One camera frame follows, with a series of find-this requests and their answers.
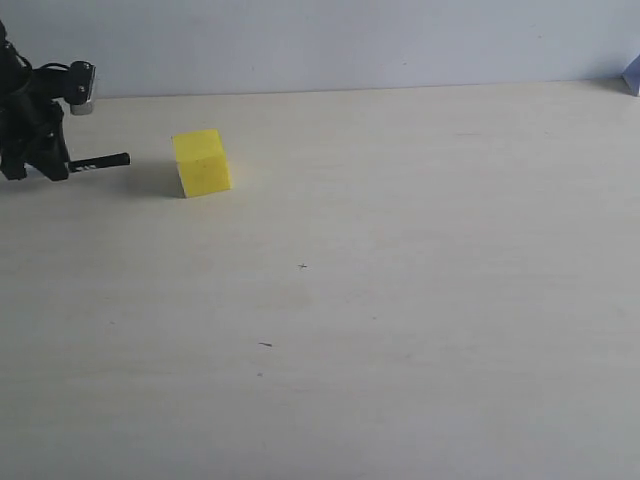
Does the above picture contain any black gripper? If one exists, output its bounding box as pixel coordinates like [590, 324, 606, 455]
[1, 27, 75, 181]

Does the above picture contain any black and white whiteboard marker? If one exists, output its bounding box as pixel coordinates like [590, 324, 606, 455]
[67, 153, 131, 173]

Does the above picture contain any yellow foam cube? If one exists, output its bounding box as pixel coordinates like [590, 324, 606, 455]
[172, 129, 232, 198]

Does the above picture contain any blue white box corner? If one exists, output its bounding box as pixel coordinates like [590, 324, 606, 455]
[622, 55, 640, 97]

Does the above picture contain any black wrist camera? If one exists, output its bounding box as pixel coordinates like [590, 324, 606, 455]
[65, 61, 96, 116]

